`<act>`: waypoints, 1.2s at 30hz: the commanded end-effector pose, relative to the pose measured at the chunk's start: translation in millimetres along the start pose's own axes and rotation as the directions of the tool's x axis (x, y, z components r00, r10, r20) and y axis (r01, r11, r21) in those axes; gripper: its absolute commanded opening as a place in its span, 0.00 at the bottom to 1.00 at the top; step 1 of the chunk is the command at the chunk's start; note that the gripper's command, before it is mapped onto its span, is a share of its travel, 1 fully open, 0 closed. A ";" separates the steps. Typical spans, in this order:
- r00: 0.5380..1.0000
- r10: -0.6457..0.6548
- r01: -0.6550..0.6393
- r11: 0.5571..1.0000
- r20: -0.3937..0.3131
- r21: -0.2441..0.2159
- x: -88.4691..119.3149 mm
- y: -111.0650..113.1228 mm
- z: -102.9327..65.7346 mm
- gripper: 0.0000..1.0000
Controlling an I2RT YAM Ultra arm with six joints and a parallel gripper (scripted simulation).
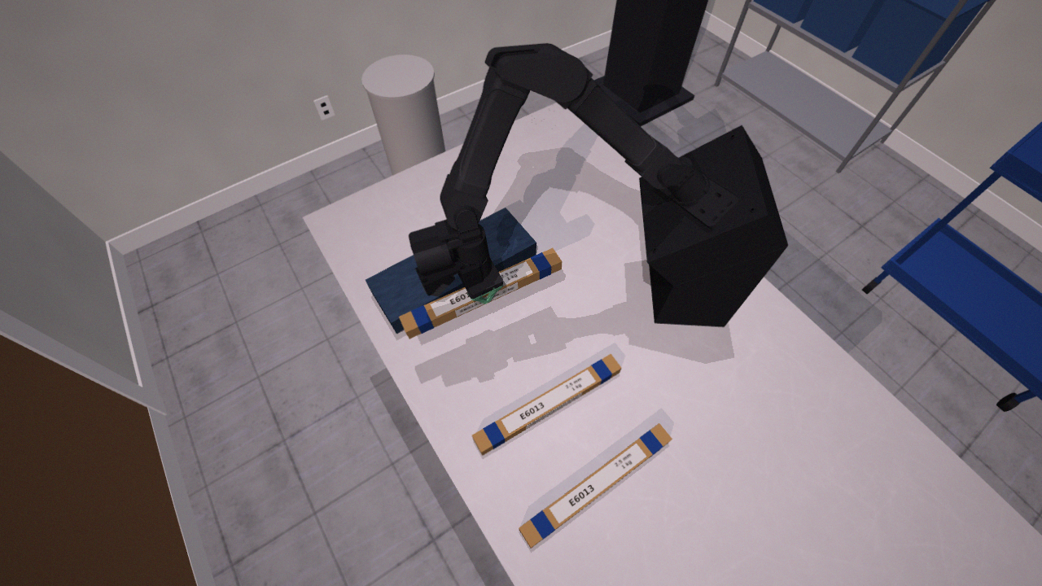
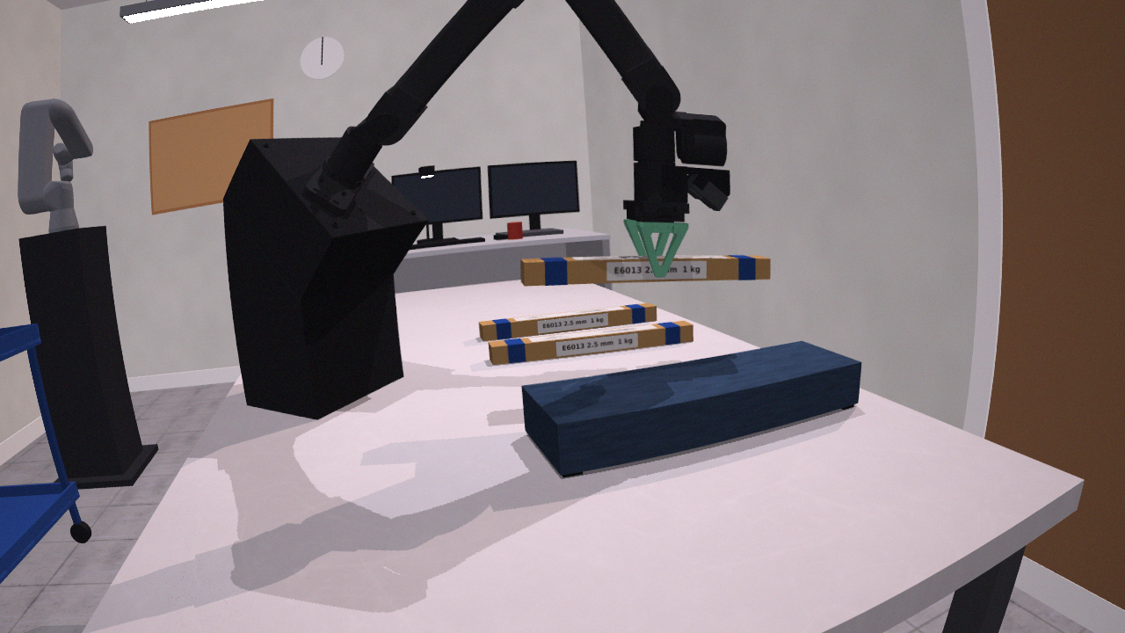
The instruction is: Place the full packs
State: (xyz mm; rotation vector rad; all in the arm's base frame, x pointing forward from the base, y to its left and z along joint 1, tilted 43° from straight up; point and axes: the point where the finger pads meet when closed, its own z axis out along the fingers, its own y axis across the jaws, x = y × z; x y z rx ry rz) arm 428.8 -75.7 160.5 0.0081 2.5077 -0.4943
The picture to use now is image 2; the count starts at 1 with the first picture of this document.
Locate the tan box with white label and blue band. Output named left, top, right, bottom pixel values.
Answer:
left=520, top=255, right=771, bottom=287

